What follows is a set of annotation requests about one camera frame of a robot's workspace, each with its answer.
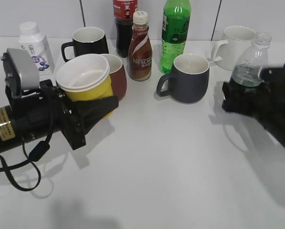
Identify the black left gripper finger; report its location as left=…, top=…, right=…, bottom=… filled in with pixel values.
left=73, top=95, right=119, bottom=135

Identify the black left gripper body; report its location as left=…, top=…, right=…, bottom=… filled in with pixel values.
left=40, top=80, right=86, bottom=150

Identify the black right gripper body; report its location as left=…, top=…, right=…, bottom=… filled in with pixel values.
left=222, top=67, right=285, bottom=134

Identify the yellow paper cup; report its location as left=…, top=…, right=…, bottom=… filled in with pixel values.
left=55, top=53, right=114, bottom=120

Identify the clear water bottle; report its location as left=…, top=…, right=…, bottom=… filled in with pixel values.
left=229, top=32, right=272, bottom=93

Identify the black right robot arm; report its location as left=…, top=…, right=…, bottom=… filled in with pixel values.
left=222, top=67, right=285, bottom=148

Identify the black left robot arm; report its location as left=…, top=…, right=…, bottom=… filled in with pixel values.
left=0, top=80, right=119, bottom=153

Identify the dark red ceramic mug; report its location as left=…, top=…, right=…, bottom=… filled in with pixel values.
left=102, top=53, right=127, bottom=101

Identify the black ceramic mug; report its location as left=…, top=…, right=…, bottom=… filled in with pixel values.
left=61, top=27, right=109, bottom=62

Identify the white ceramic mug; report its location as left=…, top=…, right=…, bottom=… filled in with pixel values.
left=210, top=26, right=255, bottom=71

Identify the brown Nescafe coffee bottle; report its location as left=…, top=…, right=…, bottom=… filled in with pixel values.
left=128, top=10, right=153, bottom=81

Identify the dark grey ceramic mug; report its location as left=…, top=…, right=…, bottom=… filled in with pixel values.
left=156, top=54, right=210, bottom=104

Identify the white yogurt carton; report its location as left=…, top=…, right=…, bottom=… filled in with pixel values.
left=18, top=21, right=54, bottom=75

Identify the dark cola bottle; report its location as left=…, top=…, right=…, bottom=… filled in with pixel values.
left=112, top=0, right=138, bottom=58

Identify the green soda bottle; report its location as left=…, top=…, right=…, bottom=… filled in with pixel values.
left=160, top=0, right=192, bottom=73

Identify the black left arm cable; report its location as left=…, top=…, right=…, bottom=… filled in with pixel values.
left=0, top=93, right=69, bottom=191

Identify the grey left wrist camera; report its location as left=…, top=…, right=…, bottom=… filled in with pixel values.
left=1, top=48, right=40, bottom=99

